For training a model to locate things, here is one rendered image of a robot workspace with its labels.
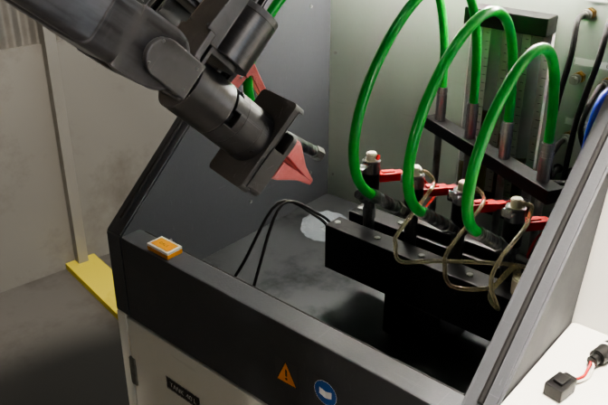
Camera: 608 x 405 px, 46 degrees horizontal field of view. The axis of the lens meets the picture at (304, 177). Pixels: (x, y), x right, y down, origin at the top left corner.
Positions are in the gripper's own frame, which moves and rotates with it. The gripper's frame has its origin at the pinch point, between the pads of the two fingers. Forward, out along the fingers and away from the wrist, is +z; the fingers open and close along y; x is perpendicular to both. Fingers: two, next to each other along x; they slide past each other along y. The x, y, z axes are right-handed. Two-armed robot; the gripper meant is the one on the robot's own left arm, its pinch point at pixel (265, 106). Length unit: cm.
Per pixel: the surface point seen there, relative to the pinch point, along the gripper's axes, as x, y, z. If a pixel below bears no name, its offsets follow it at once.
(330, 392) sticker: 23.4, -17.7, 27.4
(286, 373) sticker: 26.4, -11.1, 24.1
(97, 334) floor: 92, 140, 38
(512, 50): -28.2, -8.3, 19.8
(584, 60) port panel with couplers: -38, -1, 34
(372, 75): -11.1, -14.4, 4.6
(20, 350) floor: 110, 138, 21
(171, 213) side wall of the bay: 24.0, 22.6, 4.7
